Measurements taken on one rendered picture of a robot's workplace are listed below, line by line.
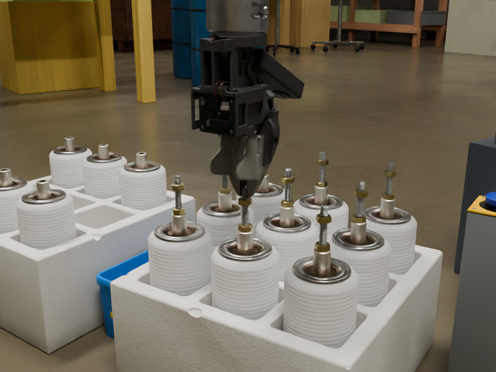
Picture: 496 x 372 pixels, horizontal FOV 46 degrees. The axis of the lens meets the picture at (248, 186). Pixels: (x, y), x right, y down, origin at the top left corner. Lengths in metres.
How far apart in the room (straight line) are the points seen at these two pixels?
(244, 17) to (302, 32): 6.74
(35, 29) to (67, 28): 0.21
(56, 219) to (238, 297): 0.39
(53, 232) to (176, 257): 0.29
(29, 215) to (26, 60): 3.00
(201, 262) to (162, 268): 0.06
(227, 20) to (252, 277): 0.33
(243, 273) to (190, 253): 0.10
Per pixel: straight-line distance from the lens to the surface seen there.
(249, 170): 0.74
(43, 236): 1.06
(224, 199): 0.95
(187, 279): 0.86
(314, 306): 0.73
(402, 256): 0.95
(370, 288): 0.84
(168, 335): 0.86
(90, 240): 1.07
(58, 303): 1.07
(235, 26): 0.69
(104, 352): 1.08
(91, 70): 4.15
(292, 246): 0.87
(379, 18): 8.27
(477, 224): 0.84
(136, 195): 1.20
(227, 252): 0.80
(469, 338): 0.91
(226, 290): 0.80
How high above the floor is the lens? 0.59
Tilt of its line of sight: 18 degrees down
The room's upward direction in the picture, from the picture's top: straight up
